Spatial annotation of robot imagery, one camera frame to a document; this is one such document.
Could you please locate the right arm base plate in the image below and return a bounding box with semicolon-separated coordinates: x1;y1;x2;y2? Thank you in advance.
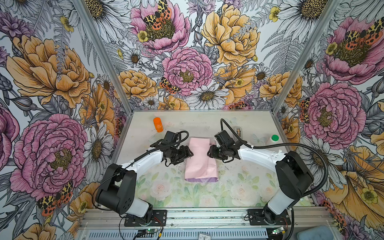
245;209;291;226

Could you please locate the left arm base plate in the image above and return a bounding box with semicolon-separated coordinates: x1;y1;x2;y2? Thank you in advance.
124;210;168;227

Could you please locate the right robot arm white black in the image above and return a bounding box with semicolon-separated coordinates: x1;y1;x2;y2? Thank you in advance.
207;139;314;225

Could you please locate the white slotted cable duct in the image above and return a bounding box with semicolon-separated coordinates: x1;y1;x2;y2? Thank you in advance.
82;228;268;240

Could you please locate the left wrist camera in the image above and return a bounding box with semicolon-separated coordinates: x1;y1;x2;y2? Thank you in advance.
163;131;178;144

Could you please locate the purple wrapping paper sheet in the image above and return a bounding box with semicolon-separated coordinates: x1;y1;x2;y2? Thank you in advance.
185;138;219;183

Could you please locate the aluminium front rail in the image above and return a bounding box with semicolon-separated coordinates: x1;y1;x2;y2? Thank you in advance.
79;206;335;230

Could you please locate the orange tube bottle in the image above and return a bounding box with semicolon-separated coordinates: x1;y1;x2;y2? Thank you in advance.
153;117;164;133

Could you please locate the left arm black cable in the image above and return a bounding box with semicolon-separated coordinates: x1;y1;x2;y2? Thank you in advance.
92;130;190;211

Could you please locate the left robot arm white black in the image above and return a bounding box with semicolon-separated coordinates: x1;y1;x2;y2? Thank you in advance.
95;141;194;225

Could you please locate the white bottle green cap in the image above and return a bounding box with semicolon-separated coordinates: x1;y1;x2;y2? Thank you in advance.
268;135;280;145

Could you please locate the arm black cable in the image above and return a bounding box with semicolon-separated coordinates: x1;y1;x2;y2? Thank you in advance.
92;130;190;211
220;118;330;240

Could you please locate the blue-grey cloth pad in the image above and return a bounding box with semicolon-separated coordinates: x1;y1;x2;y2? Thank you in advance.
297;226;335;240

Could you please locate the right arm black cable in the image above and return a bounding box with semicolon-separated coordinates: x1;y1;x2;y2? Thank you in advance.
220;118;330;240

